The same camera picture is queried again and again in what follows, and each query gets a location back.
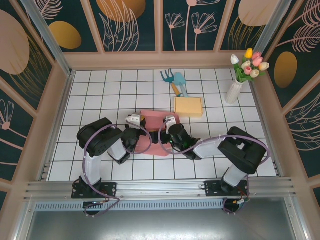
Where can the grey metal sheet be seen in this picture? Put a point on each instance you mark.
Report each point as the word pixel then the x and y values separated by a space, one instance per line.
pixel 160 225

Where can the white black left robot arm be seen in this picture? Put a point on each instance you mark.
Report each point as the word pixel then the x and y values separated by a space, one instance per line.
pixel 92 167

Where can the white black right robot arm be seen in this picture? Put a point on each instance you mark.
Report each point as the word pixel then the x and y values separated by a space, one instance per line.
pixel 235 175

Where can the white ribbed vase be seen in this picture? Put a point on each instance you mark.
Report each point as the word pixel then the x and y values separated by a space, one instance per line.
pixel 232 93

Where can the pink paper box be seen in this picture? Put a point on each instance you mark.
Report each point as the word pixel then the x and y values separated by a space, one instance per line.
pixel 155 120

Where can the artificial tulip bouquet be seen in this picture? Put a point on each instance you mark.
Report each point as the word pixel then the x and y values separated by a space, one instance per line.
pixel 250 68

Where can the aluminium rail frame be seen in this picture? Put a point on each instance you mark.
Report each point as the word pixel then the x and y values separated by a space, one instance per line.
pixel 160 187

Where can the aluminium corner post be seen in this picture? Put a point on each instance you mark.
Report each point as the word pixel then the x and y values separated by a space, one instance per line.
pixel 50 37
pixel 272 22

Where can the aluminium side rail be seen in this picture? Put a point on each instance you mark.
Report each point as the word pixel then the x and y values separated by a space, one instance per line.
pixel 57 125
pixel 266 130

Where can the slotted metal strip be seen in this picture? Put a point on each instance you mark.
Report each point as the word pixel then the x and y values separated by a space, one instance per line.
pixel 160 205

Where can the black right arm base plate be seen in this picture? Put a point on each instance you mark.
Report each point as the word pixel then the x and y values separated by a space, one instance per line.
pixel 212 188

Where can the yellow paper box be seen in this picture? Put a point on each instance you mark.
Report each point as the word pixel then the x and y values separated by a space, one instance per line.
pixel 188 106

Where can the light blue garden trowel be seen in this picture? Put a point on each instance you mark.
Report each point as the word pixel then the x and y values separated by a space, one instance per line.
pixel 179 81

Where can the teal garden rake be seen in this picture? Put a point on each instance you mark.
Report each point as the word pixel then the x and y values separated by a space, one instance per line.
pixel 168 78

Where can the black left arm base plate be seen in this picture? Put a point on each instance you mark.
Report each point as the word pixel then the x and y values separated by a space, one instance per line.
pixel 110 190

